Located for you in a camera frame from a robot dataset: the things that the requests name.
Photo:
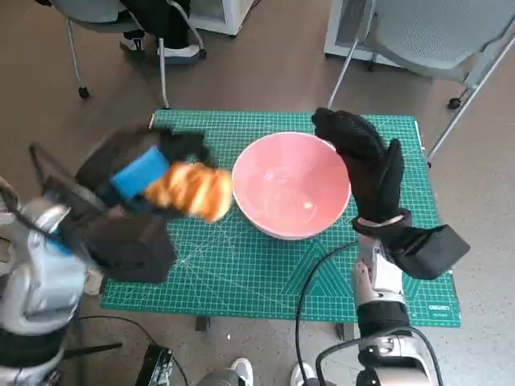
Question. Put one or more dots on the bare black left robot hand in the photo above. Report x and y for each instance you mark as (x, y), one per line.
(137, 173)

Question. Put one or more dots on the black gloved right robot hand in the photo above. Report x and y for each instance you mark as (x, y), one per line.
(374, 177)

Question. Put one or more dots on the long striped toy bread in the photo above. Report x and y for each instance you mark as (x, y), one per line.
(193, 189)

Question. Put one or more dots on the pink bowl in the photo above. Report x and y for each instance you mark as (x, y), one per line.
(289, 181)

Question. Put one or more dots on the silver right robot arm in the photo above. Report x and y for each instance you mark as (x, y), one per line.
(378, 281)

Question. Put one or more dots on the person in beige trousers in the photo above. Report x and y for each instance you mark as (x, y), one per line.
(93, 283)

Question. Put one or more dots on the white cabinet with mesh panel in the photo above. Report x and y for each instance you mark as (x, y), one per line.
(336, 40)

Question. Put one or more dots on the green cutting mat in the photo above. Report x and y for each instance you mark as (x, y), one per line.
(241, 273)

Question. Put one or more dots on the grey mesh chair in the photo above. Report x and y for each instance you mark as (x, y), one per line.
(422, 36)

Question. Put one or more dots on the seated person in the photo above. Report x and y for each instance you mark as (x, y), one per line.
(173, 24)

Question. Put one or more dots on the grey chair with seated person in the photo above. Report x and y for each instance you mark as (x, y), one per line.
(88, 12)

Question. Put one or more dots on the black stand leg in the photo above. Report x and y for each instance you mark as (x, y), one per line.
(92, 350)

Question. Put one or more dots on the small white cabinet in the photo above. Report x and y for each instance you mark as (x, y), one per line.
(233, 16)

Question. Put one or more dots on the black floor device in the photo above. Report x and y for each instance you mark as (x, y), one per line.
(153, 366)

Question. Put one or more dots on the white robot right foot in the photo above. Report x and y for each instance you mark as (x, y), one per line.
(301, 374)

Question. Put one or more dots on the white robot foot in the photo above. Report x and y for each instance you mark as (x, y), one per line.
(301, 374)
(241, 372)

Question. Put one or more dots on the grey robot left leg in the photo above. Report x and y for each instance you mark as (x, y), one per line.
(217, 380)

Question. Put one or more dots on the white robot left foot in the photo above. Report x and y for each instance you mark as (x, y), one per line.
(241, 372)

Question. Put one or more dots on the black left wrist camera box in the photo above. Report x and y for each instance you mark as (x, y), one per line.
(133, 249)

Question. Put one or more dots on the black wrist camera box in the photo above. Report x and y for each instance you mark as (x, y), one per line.
(133, 249)
(432, 253)

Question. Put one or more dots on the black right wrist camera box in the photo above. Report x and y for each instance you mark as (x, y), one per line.
(432, 253)

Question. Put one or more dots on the black table bracket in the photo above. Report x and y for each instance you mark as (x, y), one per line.
(202, 324)
(344, 331)

